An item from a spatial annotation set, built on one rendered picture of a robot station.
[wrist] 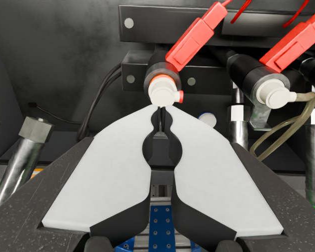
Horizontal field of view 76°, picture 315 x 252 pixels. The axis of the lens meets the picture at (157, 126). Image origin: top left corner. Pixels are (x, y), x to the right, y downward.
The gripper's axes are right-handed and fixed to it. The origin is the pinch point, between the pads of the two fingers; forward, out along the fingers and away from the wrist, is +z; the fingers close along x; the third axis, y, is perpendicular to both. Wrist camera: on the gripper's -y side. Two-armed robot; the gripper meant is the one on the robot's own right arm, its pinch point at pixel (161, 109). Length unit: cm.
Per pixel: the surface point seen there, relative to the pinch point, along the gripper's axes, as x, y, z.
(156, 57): -0.4, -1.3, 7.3
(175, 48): 1.0, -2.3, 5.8
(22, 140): -10.2, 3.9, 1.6
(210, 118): 11.7, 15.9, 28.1
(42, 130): -8.9, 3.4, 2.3
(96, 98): -7.7, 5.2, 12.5
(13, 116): -30.9, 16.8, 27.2
